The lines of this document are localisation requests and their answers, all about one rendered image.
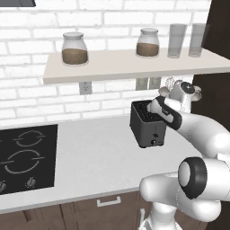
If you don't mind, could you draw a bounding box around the brown cupboard door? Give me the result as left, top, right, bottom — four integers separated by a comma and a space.
0, 204, 66, 230
136, 191, 210, 230

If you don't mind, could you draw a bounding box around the white cupboard door handle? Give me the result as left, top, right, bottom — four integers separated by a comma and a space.
138, 208, 146, 230

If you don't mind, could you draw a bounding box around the clear drinking glass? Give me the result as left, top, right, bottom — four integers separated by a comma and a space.
188, 22, 208, 58
167, 23, 188, 59

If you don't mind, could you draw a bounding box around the dark grey toaster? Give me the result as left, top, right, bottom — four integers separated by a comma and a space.
129, 100, 168, 149

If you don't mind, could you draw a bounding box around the pale wall shelf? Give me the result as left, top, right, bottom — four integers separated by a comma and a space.
42, 47, 230, 85

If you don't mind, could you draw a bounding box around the dark extractor hood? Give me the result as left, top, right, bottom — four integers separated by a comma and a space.
0, 0, 37, 8

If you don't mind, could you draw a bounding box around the white wall socket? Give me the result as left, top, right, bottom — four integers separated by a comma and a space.
78, 81, 93, 96

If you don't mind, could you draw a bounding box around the white drawer handle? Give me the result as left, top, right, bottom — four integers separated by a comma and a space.
95, 195, 122, 208

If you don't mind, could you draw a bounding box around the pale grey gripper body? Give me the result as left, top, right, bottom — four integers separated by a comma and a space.
158, 85, 203, 102

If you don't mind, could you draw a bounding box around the glass jar with brown contents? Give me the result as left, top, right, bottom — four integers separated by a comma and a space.
136, 27, 161, 58
61, 31, 90, 66

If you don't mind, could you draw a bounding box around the black hob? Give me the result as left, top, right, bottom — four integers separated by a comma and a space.
0, 124, 59, 197

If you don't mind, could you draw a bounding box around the brown drawer front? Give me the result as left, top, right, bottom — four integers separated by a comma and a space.
61, 190, 142, 230

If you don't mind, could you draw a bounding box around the grey wall switch plate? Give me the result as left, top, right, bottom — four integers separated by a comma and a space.
148, 76, 163, 91
135, 77, 149, 92

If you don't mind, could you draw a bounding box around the dark brown tall cabinet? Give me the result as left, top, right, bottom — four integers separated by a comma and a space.
191, 0, 230, 230

